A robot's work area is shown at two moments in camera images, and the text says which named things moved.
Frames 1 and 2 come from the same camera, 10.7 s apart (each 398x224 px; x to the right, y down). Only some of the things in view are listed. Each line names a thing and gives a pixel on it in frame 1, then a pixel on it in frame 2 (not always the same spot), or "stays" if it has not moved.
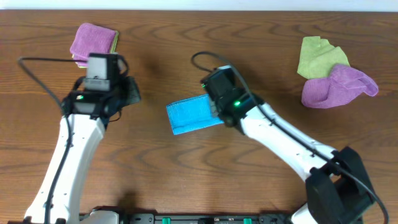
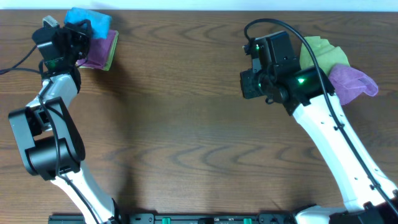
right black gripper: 239,91 → 249,91
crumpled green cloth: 318,56 stays
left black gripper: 134,91 → 73,31
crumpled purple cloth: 342,84 stays
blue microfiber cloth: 193,114 → 101,23
